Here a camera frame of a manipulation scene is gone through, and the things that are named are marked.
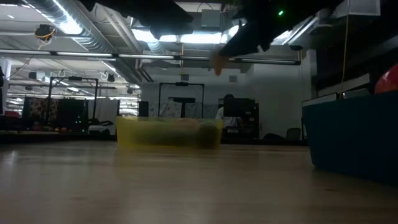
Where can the small round purple eggplant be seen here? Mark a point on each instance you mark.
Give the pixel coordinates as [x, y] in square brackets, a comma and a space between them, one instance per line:
[207, 135]

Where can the yellow translucent plastic basket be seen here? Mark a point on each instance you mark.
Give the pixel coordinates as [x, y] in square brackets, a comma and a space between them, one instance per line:
[130, 133]

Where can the blue plastic basket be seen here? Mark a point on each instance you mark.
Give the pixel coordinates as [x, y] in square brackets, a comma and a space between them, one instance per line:
[351, 140]

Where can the red apple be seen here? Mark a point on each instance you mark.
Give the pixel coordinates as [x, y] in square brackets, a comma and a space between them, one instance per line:
[388, 81]

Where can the grey ceiling box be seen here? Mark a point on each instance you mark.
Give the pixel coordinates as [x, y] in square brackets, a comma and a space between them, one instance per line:
[211, 18]

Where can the black shelf unit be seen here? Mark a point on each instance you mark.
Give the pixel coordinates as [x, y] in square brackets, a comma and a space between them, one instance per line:
[248, 112]

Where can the person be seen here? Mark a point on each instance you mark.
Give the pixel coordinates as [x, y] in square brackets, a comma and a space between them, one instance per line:
[229, 119]

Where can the whiteboard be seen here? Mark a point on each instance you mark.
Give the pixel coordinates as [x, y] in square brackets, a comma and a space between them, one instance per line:
[323, 99]

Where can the black ceiling spotlight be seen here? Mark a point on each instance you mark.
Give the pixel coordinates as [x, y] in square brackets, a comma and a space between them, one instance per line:
[111, 77]
[130, 91]
[32, 75]

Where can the black chair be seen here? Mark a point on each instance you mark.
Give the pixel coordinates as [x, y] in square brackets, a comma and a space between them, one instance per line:
[293, 133]

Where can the black speaker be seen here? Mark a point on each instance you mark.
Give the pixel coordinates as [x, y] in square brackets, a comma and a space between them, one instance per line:
[143, 109]

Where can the white box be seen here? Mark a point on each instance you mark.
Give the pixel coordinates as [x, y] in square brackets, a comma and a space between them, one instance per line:
[357, 92]

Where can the white panel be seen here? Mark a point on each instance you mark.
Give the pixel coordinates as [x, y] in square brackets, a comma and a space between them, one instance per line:
[107, 109]

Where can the black cabinet with green lights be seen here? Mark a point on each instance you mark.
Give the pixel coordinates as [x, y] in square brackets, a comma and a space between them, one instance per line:
[73, 115]

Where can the floral patterned curtain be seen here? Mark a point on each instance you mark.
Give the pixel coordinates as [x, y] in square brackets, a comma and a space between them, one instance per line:
[40, 112]

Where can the grey wall vent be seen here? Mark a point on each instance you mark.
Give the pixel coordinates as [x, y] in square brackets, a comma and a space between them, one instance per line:
[233, 79]
[185, 77]

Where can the black metal frame stand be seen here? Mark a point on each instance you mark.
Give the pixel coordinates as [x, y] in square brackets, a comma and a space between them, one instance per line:
[182, 83]
[74, 78]

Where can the silver ventilation duct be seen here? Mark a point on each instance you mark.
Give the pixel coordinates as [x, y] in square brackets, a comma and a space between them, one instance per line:
[90, 43]

